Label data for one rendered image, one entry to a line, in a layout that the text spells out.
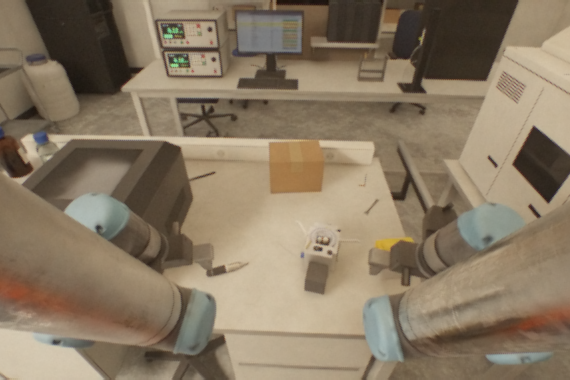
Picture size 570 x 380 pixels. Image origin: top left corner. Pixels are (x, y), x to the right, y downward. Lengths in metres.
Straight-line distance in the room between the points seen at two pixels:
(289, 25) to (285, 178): 1.50
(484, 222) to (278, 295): 0.68
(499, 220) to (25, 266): 0.47
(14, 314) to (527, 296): 0.28
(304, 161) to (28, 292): 1.10
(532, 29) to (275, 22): 4.52
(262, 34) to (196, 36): 0.48
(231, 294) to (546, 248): 0.89
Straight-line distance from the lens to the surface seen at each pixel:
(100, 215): 0.46
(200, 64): 2.60
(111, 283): 0.26
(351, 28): 2.77
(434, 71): 2.79
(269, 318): 0.96
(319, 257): 0.95
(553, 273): 0.21
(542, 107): 1.31
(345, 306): 0.99
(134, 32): 5.82
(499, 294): 0.24
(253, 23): 2.55
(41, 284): 0.21
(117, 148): 1.18
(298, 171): 1.25
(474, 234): 0.46
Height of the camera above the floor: 1.75
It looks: 39 degrees down
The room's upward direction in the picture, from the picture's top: straight up
